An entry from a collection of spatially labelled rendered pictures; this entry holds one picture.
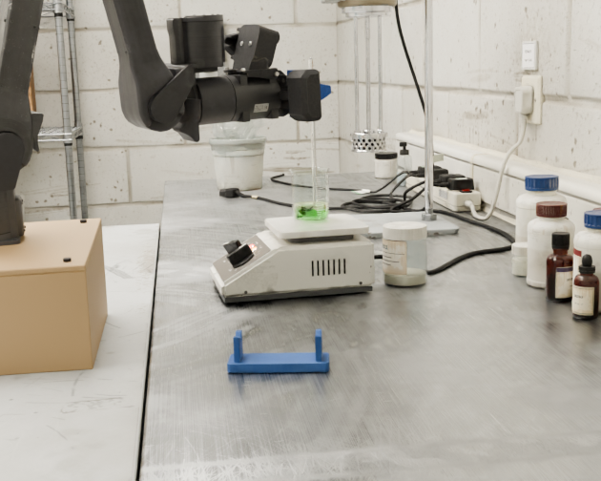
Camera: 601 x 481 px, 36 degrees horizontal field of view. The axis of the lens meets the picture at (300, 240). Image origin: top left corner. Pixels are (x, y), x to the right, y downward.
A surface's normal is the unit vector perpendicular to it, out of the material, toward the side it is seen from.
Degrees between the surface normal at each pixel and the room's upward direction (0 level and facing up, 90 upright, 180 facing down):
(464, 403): 0
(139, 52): 93
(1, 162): 93
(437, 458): 0
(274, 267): 90
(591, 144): 90
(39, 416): 0
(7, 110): 64
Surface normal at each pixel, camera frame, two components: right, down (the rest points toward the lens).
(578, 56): -0.99, 0.05
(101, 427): -0.03, -0.98
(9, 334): 0.14, 0.18
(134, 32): 0.52, 0.19
